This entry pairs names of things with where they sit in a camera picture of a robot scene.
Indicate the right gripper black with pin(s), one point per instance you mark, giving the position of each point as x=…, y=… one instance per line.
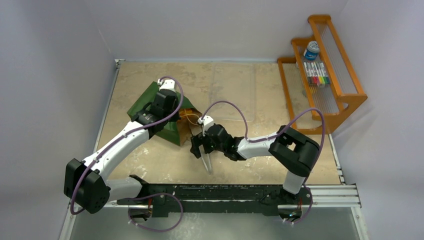
x=201, y=143

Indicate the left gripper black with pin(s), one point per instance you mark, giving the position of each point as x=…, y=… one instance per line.
x=175, y=117

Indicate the green brown paper bag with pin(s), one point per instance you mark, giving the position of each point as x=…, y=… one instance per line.
x=174, y=132

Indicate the metal tongs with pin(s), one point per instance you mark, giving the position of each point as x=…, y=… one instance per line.
x=207, y=163

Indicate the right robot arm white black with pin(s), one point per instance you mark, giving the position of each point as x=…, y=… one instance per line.
x=294, y=150

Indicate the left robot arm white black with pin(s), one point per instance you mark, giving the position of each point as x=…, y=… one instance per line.
x=86, y=182

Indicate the clear plastic tray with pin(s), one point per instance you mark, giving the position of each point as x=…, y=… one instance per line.
x=235, y=83

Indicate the set of coloured markers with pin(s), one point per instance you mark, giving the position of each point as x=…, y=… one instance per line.
x=316, y=73

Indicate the orange wooden rack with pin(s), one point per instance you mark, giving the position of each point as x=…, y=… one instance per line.
x=337, y=101

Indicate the blue white jar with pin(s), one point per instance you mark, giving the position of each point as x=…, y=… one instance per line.
x=311, y=51

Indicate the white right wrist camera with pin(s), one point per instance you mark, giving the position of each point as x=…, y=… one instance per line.
x=205, y=122

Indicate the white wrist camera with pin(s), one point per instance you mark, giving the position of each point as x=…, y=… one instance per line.
x=205, y=122
x=166, y=84

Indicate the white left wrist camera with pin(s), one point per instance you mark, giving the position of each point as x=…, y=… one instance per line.
x=166, y=84

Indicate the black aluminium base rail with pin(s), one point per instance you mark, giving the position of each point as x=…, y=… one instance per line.
x=265, y=199

